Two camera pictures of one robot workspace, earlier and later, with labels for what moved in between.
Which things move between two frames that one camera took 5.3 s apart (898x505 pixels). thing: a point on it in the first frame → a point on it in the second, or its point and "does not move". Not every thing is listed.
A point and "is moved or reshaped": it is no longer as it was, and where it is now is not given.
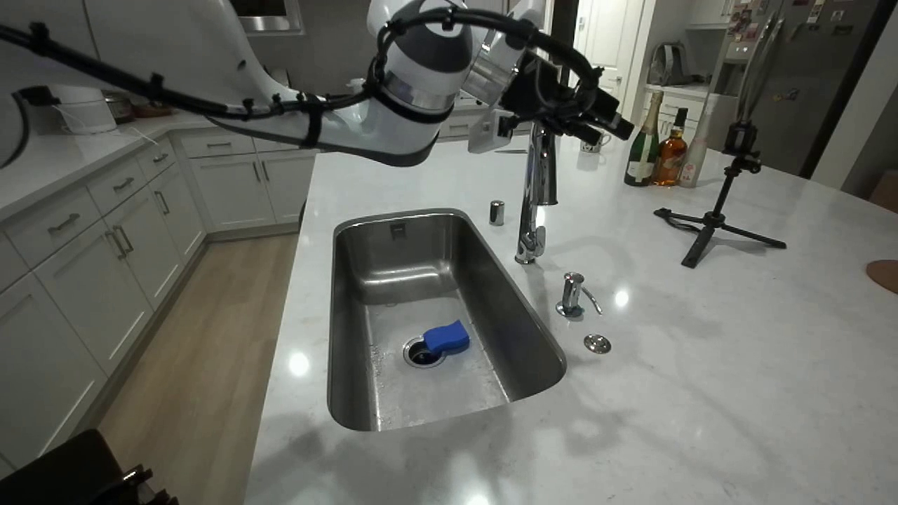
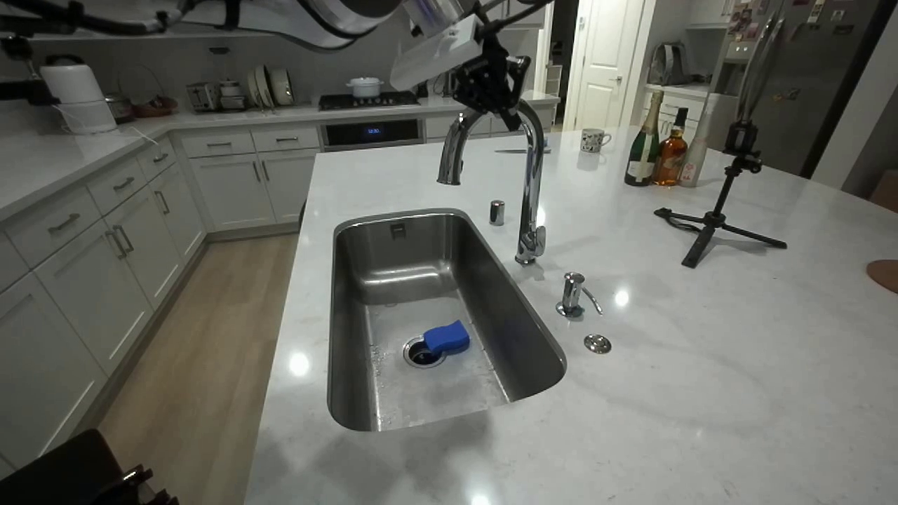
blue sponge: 447,337 does not move
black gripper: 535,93 → 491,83
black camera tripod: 741,144 does not move
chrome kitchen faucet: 541,191 is moved or reshaped
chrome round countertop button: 598,344 does not move
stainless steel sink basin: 392,278 does not move
